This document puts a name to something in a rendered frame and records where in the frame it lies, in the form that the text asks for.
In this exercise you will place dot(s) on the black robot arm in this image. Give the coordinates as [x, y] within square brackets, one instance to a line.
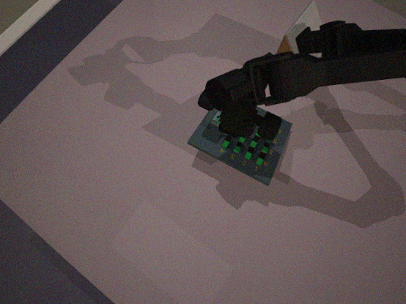
[349, 55]

